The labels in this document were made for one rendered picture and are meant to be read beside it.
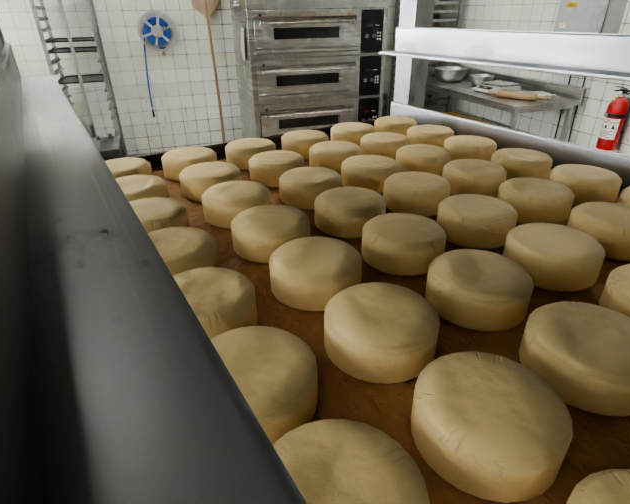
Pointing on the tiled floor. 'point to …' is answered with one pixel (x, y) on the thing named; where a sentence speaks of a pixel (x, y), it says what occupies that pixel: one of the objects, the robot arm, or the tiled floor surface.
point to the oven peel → (211, 43)
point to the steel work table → (510, 98)
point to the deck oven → (308, 63)
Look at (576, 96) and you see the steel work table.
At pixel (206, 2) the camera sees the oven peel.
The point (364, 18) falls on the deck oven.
